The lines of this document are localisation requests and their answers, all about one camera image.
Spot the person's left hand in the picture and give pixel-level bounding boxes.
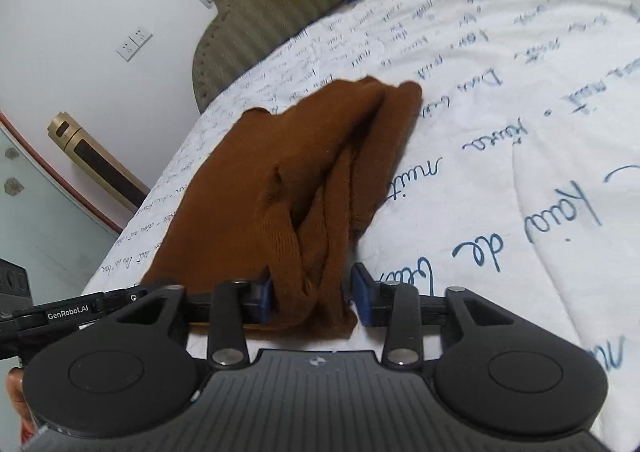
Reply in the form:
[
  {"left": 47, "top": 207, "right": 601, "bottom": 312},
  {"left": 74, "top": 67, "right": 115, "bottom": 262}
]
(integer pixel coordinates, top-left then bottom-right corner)
[{"left": 6, "top": 368, "right": 36, "bottom": 443}]

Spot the white double wall socket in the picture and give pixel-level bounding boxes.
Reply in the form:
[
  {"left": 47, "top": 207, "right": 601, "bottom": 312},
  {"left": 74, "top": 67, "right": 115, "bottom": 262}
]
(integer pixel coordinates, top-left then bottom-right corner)
[{"left": 116, "top": 27, "right": 153, "bottom": 61}]

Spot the white quilt with blue script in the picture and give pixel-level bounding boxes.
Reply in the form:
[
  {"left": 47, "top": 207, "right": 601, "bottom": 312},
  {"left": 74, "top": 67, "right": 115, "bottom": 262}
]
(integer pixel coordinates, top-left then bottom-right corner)
[{"left": 87, "top": 0, "right": 639, "bottom": 451}]

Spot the gold tower fan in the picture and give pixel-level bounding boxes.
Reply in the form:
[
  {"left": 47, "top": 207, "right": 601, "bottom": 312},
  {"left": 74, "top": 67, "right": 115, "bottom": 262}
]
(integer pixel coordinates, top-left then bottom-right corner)
[{"left": 48, "top": 112, "right": 150, "bottom": 212}]

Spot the brown knit sweater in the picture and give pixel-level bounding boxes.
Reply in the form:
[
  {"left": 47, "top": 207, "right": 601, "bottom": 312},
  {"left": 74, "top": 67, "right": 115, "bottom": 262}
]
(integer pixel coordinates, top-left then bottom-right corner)
[{"left": 143, "top": 76, "right": 422, "bottom": 339}]

